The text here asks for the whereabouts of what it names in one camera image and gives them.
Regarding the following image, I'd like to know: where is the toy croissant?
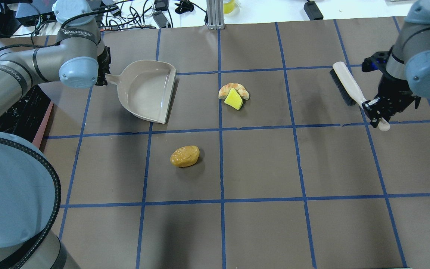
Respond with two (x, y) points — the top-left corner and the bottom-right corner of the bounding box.
(218, 83), (250, 101)

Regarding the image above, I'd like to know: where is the yellow sponge wedge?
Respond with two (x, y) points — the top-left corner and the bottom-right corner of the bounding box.
(224, 88), (243, 111)

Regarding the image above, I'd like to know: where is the white hand brush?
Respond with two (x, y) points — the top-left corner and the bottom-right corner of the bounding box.
(330, 61), (389, 132)

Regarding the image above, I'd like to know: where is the yellow tape roll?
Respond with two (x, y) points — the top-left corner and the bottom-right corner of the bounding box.
(222, 0), (237, 14)

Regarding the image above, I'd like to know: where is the toy potato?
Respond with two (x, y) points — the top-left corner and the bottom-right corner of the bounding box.
(169, 145), (200, 167)

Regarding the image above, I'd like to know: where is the aluminium frame post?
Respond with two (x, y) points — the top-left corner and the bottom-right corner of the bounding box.
(206, 0), (225, 30)

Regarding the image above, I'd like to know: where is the beige plastic dustpan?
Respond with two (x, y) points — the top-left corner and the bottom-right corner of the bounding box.
(105, 60), (176, 124)

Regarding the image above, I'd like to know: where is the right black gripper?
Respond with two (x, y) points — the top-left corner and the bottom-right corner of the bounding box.
(361, 77), (421, 129)

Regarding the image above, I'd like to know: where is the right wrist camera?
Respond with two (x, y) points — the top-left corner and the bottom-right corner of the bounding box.
(361, 51), (389, 74)

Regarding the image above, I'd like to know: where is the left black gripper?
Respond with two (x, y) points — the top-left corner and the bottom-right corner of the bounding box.
(94, 46), (111, 86)

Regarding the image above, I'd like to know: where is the black power brick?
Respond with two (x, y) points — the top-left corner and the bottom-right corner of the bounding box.
(86, 0), (104, 11)

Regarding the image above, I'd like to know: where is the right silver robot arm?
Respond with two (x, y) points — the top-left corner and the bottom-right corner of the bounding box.
(362, 0), (430, 127)

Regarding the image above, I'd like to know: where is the black power adapter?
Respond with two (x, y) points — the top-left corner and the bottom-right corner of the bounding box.
(303, 0), (324, 21)

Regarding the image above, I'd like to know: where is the bin with black bag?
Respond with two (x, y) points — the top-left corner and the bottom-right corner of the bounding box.
(0, 86), (54, 148)

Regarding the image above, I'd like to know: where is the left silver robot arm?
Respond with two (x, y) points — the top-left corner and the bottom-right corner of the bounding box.
(0, 0), (116, 269)

